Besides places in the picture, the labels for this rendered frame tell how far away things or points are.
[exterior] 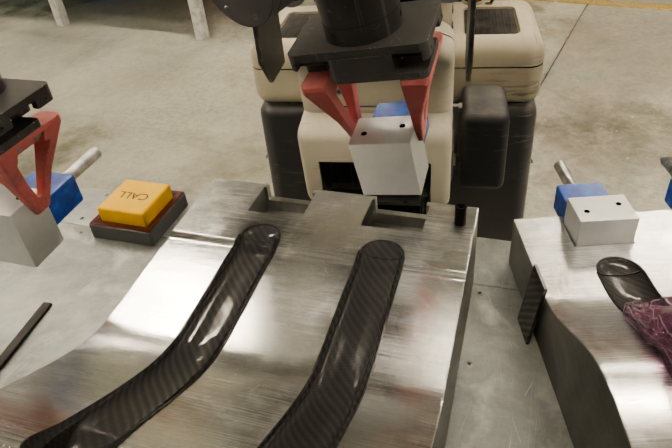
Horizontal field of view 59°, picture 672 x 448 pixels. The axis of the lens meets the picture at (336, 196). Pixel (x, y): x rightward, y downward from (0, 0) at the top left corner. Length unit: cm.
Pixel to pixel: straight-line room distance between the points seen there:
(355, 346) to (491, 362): 14
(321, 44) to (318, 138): 43
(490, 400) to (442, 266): 11
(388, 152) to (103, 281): 35
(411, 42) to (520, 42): 72
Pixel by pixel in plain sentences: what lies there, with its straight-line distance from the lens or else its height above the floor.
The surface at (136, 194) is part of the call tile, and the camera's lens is 72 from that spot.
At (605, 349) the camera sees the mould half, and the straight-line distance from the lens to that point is 44.
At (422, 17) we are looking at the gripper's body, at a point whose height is 107.
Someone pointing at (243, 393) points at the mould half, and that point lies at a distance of 41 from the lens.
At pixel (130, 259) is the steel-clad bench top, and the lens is 69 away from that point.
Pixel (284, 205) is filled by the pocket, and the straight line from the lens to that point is 59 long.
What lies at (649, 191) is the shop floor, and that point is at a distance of 224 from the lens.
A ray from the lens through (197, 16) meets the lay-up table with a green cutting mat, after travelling 365.
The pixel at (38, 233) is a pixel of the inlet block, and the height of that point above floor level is 93.
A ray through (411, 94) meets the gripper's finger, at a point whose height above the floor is 102.
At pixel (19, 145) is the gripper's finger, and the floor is 101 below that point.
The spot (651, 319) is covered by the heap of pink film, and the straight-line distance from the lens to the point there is 45.
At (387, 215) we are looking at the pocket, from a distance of 56.
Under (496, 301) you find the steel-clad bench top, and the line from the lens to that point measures 58.
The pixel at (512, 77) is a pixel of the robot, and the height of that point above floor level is 75.
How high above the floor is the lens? 121
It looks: 35 degrees down
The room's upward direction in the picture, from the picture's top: 6 degrees counter-clockwise
